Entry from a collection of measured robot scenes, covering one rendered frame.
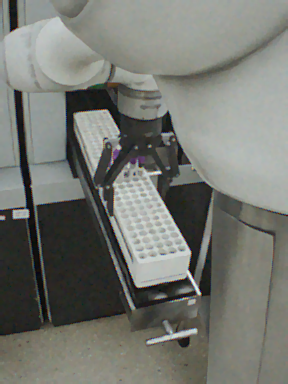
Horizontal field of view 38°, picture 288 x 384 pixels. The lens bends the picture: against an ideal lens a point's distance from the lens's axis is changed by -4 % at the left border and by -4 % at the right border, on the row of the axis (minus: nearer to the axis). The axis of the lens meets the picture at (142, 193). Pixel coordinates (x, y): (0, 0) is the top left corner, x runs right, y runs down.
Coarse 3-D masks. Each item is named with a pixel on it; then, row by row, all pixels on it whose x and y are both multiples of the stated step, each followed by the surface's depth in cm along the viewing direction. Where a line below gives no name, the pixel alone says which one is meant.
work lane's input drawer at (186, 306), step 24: (72, 144) 118; (96, 192) 100; (96, 216) 96; (120, 264) 84; (120, 288) 83; (144, 288) 80; (168, 288) 79; (192, 288) 79; (144, 312) 77; (168, 312) 79; (192, 312) 82; (168, 336) 78
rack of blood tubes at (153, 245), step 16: (128, 176) 95; (144, 176) 95; (128, 192) 90; (144, 192) 90; (128, 208) 87; (144, 208) 86; (160, 208) 87; (112, 224) 90; (128, 224) 83; (144, 224) 82; (160, 224) 84; (128, 240) 79; (144, 240) 80; (160, 240) 79; (176, 240) 80; (128, 256) 81; (144, 256) 77; (160, 256) 76; (176, 256) 76; (144, 272) 76; (160, 272) 77; (176, 272) 78
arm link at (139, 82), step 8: (112, 64) 64; (112, 72) 65; (120, 72) 65; (128, 72) 66; (112, 80) 67; (120, 80) 67; (128, 80) 68; (136, 80) 68; (144, 80) 68; (152, 80) 68; (136, 88) 70; (144, 88) 69; (152, 88) 70
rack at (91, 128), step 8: (80, 112) 121; (88, 112) 121; (96, 112) 122; (104, 112) 122; (80, 120) 117; (88, 120) 118; (96, 120) 119; (104, 120) 118; (112, 120) 118; (80, 128) 114; (88, 128) 115; (96, 128) 114; (104, 128) 115; (112, 128) 116; (80, 136) 118; (88, 136) 111; (96, 136) 111; (104, 136) 112; (112, 136) 112; (80, 144) 115; (88, 144) 108; (96, 144) 108; (88, 152) 105; (96, 152) 105; (112, 152) 105; (88, 160) 112; (96, 160) 102; (112, 160) 104
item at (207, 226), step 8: (208, 200) 119; (208, 208) 120; (208, 216) 121; (208, 224) 123; (200, 232) 127; (208, 232) 125; (200, 240) 128; (208, 240) 127; (200, 248) 129; (200, 256) 131; (200, 264) 133; (192, 272) 137; (200, 272) 136; (208, 296) 146; (200, 304) 143; (208, 304) 143; (200, 312) 140; (208, 312) 140; (184, 320) 151; (200, 320) 139; (208, 320) 138; (176, 328) 162; (184, 328) 154; (208, 328) 135; (208, 336) 134; (184, 344) 156
